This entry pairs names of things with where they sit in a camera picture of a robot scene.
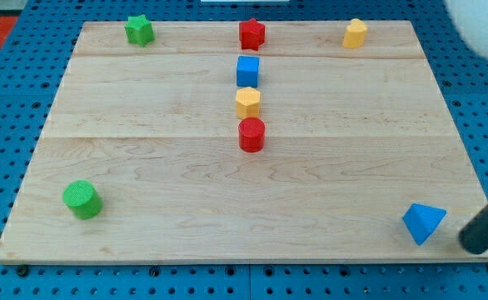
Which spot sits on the green star block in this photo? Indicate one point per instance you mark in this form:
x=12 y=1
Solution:
x=139 y=30

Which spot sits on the yellow hexagon block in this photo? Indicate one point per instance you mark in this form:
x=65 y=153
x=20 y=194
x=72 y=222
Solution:
x=248 y=100

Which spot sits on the red cylinder block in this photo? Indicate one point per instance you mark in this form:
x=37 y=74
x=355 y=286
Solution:
x=251 y=134

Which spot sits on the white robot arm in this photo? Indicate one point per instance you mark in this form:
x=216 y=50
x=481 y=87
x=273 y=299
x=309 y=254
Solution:
x=470 y=18

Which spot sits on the wooden board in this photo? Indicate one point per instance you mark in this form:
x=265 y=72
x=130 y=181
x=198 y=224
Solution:
x=354 y=137

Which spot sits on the green cylinder block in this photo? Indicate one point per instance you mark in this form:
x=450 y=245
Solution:
x=82 y=199

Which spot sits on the blue cube block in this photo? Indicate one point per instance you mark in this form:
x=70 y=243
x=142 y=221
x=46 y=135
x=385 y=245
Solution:
x=247 y=71

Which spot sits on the yellow heart block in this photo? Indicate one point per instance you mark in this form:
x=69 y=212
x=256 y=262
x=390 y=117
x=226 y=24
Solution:
x=355 y=34

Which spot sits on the blue triangle block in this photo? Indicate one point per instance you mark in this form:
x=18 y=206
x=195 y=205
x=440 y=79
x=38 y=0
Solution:
x=421 y=221

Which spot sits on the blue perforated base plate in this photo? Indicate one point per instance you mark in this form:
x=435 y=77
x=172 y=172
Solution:
x=33 y=59

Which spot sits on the red star block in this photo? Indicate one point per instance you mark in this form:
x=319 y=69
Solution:
x=251 y=34

